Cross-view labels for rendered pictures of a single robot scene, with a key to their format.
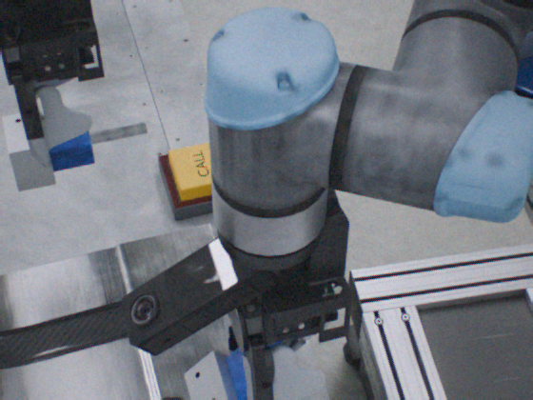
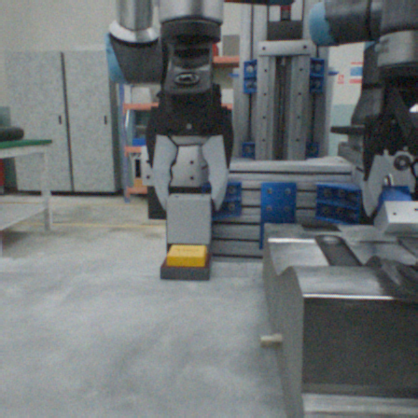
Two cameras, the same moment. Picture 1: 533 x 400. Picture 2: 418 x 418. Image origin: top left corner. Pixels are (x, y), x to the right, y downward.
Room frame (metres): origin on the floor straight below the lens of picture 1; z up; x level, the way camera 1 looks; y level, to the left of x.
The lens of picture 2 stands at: (0.50, 0.67, 1.04)
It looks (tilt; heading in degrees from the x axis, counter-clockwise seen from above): 12 degrees down; 290
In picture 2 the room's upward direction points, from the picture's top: straight up
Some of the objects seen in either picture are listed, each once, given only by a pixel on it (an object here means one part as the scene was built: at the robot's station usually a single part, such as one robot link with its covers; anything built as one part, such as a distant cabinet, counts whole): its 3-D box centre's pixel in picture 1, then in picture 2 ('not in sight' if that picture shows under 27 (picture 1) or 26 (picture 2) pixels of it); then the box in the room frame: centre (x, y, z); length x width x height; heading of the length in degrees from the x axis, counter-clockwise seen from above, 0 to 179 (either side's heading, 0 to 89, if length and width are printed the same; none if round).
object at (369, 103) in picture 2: not in sight; (383, 104); (0.45, -0.46, 1.09); 0.15 x 0.15 x 0.10
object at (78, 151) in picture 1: (79, 140); (193, 210); (0.70, 0.18, 0.93); 0.13 x 0.05 x 0.05; 106
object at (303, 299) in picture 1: (279, 269); (398, 113); (0.45, -0.01, 1.06); 0.09 x 0.08 x 0.12; 106
